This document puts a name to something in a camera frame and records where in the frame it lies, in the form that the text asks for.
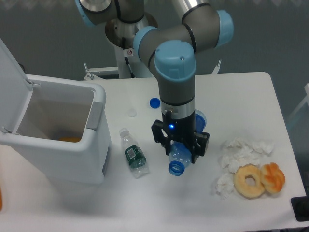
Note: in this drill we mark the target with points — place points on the orange glazed bread roll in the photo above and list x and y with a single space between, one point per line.
272 178

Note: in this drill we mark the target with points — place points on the black device at table edge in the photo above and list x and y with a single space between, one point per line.
300 207

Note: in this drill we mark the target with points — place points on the small crumpled white tissue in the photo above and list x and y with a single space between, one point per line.
225 186

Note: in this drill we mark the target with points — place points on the green label plastic bottle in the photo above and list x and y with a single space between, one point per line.
133 153

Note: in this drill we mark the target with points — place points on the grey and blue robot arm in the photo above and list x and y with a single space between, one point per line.
169 55

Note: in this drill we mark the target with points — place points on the plain ring donut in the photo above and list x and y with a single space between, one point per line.
247 181

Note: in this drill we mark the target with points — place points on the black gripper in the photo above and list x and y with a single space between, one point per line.
180 130

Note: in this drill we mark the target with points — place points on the white open trash bin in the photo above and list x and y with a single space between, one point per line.
35 111

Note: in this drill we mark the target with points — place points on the large crumpled white tissue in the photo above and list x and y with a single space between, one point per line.
239 152

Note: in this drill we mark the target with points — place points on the orange object at left edge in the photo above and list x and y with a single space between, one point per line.
1 200

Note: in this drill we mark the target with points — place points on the blue bottle cap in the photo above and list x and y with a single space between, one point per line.
154 103

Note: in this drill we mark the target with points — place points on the orange object inside bin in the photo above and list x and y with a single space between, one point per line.
70 139

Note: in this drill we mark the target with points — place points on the white frame at right edge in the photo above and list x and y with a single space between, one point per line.
299 111

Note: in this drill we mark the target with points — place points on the blue label plastic bottle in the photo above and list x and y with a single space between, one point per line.
180 156

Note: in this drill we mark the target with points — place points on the white bottle cap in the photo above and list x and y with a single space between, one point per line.
132 113

